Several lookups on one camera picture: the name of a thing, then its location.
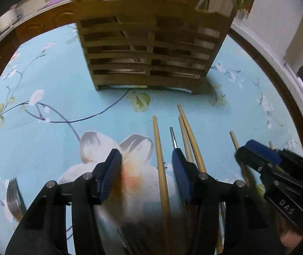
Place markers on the metal spoon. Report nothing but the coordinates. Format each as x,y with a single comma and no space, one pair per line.
174,139

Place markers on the blue floral tablecloth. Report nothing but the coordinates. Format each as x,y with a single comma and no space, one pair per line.
61,106

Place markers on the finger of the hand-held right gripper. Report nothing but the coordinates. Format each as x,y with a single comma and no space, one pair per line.
262,152
297,167

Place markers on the wooden slatted utensil holder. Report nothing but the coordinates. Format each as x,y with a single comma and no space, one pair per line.
140,82

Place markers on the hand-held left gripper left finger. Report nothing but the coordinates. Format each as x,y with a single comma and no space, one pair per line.
111,175

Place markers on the wooden chopstick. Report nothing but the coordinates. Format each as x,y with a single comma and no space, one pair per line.
184,138
159,159
191,135
234,142

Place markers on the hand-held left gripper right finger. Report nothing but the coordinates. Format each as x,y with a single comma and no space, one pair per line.
182,175

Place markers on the metal fork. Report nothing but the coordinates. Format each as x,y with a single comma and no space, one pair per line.
14,204

